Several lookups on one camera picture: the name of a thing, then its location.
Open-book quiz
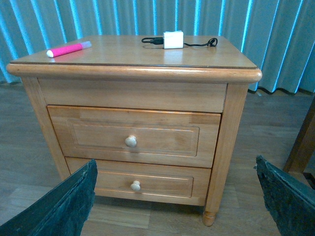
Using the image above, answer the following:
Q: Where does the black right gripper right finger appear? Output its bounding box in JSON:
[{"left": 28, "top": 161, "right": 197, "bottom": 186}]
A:
[{"left": 255, "top": 155, "right": 315, "bottom": 236}]

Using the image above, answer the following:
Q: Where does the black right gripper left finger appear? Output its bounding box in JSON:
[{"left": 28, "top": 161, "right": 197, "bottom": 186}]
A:
[{"left": 0, "top": 160, "right": 97, "bottom": 236}]

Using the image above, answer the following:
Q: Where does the wooden drawer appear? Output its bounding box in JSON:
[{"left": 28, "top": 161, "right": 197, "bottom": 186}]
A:
[
  {"left": 48, "top": 106, "right": 221, "bottom": 168},
  {"left": 64, "top": 156, "right": 212, "bottom": 207}
]

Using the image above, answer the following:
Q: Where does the pink marker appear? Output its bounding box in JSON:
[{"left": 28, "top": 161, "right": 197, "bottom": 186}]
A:
[{"left": 46, "top": 41, "right": 92, "bottom": 58}]

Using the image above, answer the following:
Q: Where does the dark wooden furniture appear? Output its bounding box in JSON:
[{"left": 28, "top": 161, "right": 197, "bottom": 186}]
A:
[{"left": 283, "top": 98, "right": 315, "bottom": 187}]

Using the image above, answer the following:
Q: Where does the wooden nightstand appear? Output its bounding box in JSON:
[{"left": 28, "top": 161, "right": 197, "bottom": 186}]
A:
[{"left": 7, "top": 35, "right": 262, "bottom": 226}]

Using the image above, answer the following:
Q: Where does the grey curtain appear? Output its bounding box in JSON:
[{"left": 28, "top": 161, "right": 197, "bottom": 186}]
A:
[{"left": 0, "top": 0, "right": 315, "bottom": 93}]

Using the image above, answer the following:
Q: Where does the white charger adapter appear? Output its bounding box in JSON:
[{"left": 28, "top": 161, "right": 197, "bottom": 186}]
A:
[{"left": 163, "top": 30, "right": 184, "bottom": 49}]

